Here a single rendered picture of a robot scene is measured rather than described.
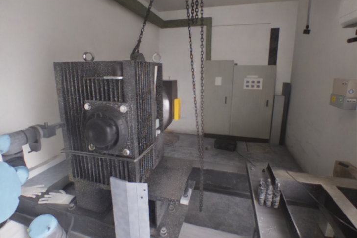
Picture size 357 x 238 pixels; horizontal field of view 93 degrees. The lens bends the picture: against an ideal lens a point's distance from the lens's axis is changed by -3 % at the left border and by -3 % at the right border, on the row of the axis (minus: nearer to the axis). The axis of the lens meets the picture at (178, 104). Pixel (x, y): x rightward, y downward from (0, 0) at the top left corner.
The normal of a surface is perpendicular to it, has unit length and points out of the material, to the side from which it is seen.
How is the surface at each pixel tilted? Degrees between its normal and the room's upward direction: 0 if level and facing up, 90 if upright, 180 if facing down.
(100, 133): 90
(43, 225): 25
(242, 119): 90
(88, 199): 90
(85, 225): 90
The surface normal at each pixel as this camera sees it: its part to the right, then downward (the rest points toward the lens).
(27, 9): 0.96, 0.05
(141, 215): -0.05, 0.19
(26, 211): -0.27, 0.18
